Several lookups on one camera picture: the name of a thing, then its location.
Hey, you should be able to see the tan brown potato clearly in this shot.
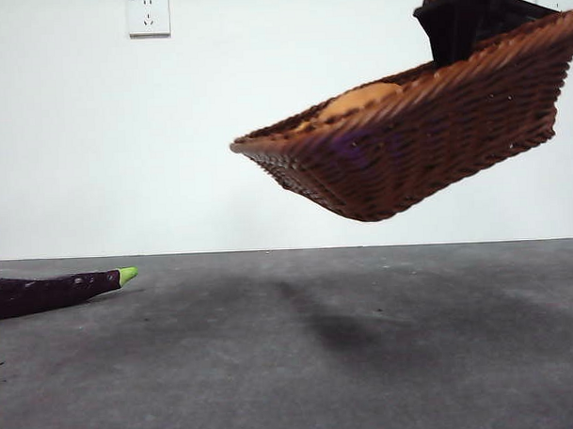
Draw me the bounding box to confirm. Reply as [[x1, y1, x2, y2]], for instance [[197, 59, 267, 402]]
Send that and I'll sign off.
[[317, 81, 405, 123]]

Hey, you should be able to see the purple eggplant with green stem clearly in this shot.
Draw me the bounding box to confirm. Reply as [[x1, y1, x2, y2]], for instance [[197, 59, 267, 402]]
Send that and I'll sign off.
[[0, 266, 141, 323]]

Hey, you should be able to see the brown woven wicker basket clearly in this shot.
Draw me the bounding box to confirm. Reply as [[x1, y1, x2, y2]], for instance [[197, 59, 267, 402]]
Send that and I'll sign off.
[[225, 8, 573, 228]]

